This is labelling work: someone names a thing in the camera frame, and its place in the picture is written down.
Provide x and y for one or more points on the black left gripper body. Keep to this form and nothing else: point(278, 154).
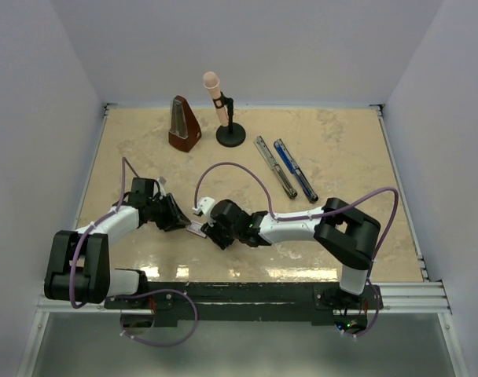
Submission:
point(161, 213)

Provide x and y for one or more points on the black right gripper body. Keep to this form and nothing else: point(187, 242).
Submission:
point(235, 233)

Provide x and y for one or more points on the silver and black stapler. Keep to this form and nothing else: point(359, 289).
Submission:
point(275, 167)

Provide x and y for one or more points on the blue and black stapler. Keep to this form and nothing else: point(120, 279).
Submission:
point(295, 169)

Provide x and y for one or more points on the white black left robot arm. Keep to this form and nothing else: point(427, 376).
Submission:
point(79, 269)

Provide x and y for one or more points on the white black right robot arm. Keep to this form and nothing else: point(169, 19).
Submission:
point(347, 233)

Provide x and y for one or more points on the brown wooden metronome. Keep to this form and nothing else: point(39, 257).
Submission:
point(184, 132)

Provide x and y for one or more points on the black microphone stand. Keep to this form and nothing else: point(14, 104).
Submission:
point(232, 134)

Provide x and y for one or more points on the beige microphone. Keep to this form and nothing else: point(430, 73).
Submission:
point(212, 84)

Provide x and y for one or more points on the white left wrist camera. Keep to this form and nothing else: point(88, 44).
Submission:
point(161, 187)

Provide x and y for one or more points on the aluminium frame rail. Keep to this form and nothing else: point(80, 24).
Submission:
point(427, 297)

